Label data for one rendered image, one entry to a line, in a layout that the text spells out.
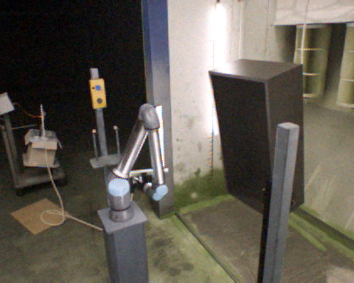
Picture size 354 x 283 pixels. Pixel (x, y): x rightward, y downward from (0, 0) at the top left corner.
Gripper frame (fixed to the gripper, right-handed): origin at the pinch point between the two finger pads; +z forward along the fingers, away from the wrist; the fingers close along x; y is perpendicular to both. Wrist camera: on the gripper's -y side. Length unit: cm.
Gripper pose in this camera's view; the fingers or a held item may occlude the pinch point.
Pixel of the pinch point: (135, 175)
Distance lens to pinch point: 269.7
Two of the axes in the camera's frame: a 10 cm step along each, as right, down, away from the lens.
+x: 7.4, -0.1, 6.7
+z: -6.4, -3.1, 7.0
